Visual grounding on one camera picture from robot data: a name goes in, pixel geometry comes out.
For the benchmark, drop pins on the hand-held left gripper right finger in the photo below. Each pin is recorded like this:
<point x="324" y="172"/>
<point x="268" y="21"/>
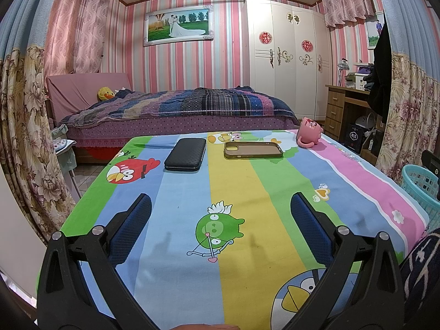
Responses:
<point x="309" y="227"/>

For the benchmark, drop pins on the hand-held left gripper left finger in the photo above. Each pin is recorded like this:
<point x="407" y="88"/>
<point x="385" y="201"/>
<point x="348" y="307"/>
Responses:
<point x="132" y="227"/>

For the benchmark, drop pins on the teal plastic basket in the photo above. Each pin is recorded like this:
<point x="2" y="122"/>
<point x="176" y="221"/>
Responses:
<point x="421" y="189"/>

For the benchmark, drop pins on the cartoon bird printed tablecloth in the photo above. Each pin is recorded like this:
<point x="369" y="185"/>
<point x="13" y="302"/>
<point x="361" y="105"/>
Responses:
<point x="185" y="213"/>

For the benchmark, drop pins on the black rectangular case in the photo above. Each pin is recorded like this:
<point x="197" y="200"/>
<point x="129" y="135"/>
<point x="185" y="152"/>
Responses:
<point x="185" y="154"/>

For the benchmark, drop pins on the pink mug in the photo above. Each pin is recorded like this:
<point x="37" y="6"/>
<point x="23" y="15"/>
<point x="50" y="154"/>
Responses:
<point x="309" y="132"/>

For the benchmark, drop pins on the brown translucent phone case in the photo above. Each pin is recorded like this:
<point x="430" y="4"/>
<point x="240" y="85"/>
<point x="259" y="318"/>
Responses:
<point x="252" y="149"/>

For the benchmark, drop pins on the black cardboard box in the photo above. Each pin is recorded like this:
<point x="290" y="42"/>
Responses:
<point x="355" y="137"/>

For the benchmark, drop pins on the bed with purple sheet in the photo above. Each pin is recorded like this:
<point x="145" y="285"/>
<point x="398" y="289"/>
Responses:
<point x="192" y="127"/>

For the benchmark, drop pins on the wooden desk with drawers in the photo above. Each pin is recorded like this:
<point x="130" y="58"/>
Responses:
<point x="335" y="106"/>

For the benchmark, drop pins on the dark patterned clothing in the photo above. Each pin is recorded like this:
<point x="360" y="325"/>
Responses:
<point x="422" y="275"/>

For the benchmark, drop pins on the yellow duck plush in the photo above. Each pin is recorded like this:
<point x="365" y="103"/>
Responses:
<point x="106" y="94"/>

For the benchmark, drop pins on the floral curtain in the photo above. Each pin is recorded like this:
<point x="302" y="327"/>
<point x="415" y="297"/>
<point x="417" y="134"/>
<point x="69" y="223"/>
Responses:
<point x="409" y="117"/>
<point x="24" y="144"/>

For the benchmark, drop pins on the black object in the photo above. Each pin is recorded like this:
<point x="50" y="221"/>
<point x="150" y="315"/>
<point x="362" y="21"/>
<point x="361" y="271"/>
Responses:
<point x="431" y="163"/>

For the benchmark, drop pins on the striped patchwork blanket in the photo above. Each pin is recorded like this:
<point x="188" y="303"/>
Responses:
<point x="206" y="103"/>

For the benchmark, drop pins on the white wardrobe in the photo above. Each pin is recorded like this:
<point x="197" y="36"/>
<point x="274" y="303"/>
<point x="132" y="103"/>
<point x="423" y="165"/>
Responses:
<point x="285" y="82"/>

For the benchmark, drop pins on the pink covered headboard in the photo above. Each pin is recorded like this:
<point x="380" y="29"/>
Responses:
<point x="72" y="92"/>

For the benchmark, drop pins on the white storage box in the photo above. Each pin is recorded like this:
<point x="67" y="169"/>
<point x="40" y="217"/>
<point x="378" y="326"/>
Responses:
<point x="357" y="80"/>

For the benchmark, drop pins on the desk lamp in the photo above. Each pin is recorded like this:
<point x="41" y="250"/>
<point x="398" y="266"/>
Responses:
<point x="343" y="67"/>

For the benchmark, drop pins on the black hanging coat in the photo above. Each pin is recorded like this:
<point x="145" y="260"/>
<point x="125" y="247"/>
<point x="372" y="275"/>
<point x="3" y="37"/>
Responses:
<point x="380" y="75"/>

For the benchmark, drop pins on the pink patterned curtain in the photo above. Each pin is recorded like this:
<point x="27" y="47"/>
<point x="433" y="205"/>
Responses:
<point x="75" y="24"/>

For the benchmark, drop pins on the pink curtain valance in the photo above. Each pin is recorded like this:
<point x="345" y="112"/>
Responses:
<point x="347" y="1"/>

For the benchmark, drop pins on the small wall photo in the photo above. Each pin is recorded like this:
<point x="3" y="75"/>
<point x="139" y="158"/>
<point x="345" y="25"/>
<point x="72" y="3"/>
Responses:
<point x="374" y="31"/>

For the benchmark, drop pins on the framed wall picture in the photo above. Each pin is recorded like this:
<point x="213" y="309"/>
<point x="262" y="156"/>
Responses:
<point x="178" y="25"/>

